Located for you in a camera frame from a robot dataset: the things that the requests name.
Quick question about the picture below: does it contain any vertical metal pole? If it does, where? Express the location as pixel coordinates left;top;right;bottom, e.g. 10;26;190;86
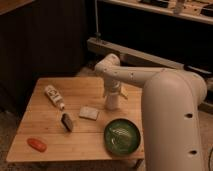
94;0;101;42

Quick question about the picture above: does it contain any white labelled bottle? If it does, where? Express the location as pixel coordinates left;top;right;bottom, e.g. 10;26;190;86
44;85;65;110

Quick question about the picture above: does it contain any white sponge pad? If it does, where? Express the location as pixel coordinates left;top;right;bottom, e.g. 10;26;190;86
79;106;99;120

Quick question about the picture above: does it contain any dark eraser block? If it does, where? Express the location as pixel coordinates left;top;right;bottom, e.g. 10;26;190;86
61;113;73;132

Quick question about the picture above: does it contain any green ceramic bowl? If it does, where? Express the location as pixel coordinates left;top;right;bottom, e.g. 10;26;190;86
104;118;141;156

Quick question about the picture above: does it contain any orange oval object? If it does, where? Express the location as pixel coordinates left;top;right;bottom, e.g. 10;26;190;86
27;138;47;152

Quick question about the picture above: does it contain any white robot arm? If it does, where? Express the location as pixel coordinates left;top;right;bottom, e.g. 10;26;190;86
95;54;207;171

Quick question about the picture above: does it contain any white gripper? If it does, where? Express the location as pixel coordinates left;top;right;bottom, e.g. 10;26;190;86
102;79;128;100

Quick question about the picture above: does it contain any metal rail beam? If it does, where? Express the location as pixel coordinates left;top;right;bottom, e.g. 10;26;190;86
87;37;213;78

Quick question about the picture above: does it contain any wooden table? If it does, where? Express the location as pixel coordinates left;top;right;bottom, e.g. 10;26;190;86
7;77;142;162

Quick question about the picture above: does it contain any background shelf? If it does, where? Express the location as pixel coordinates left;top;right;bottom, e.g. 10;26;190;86
101;0;213;25

